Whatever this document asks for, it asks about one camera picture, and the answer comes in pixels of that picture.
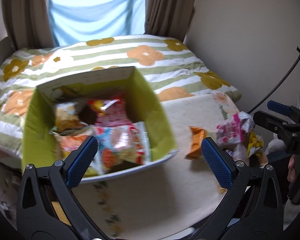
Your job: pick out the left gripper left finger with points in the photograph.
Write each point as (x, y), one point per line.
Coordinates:
(36, 217)

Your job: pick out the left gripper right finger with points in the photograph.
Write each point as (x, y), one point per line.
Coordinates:
(252, 206)

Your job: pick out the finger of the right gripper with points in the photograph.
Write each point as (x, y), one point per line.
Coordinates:
(273, 124)
(281, 107)

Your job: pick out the yellow snack bag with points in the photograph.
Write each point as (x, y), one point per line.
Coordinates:
(255, 143)

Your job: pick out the small blue candy bar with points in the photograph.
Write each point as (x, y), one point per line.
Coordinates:
(228, 151)

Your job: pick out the orange snack bag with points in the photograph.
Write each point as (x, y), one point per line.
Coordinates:
(198, 135)

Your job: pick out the potato chips bag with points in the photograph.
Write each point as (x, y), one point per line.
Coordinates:
(72, 117)

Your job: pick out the colourful cartoon snack bag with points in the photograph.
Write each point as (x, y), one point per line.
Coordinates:
(120, 144)

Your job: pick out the person's right hand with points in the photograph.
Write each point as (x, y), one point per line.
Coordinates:
(291, 170)

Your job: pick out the pink white snack bag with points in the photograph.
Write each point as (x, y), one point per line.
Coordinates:
(234, 130)

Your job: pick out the cream floral mattress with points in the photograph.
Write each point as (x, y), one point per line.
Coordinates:
(165, 200)

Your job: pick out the yellow-green cardboard box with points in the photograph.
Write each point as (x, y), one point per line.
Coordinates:
(141, 104)

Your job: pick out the floral striped quilt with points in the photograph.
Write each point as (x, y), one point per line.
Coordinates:
(166, 63)

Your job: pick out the right brown curtain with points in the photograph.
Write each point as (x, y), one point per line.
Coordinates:
(168, 18)

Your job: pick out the brown curtain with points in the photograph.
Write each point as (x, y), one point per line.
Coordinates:
(168, 18)
(27, 23)

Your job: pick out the light blue hanging cloth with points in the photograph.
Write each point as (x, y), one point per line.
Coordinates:
(73, 21)

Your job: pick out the left brown curtain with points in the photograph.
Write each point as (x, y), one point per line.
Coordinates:
(27, 23)

